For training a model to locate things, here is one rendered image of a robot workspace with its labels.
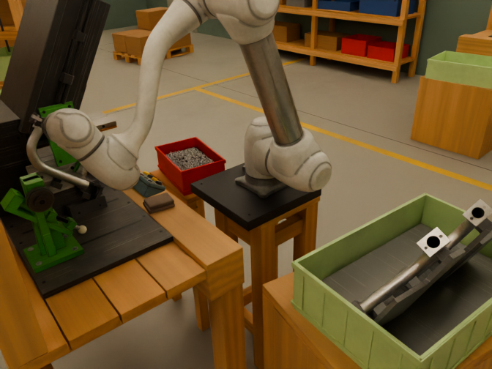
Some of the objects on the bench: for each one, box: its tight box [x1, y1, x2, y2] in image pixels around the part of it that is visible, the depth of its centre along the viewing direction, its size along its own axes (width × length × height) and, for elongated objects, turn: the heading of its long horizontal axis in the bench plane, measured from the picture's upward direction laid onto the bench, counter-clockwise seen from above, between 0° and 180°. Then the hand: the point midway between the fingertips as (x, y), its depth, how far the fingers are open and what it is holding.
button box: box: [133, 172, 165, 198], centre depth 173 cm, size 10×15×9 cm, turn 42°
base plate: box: [0, 146, 174, 299], centre depth 171 cm, size 42×110×2 cm, turn 42°
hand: (42, 126), depth 143 cm, fingers closed on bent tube, 3 cm apart
